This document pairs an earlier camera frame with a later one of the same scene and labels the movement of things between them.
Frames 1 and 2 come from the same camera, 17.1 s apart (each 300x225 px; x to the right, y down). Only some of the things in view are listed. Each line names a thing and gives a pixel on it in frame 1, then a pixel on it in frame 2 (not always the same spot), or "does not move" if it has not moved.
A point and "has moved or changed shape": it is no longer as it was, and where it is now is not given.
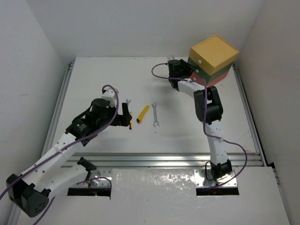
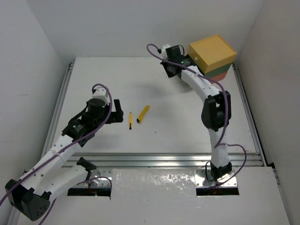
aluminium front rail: [162, 160] does not move
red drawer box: [194, 76] → [218, 77]
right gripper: [189, 68] → [170, 73]
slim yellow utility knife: [131, 122] does not move
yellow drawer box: [213, 55] does not move
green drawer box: [203, 73] has moved or changed shape
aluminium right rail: [255, 133] does not move
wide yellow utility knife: [142, 114] does not move
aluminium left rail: [49, 138] does not move
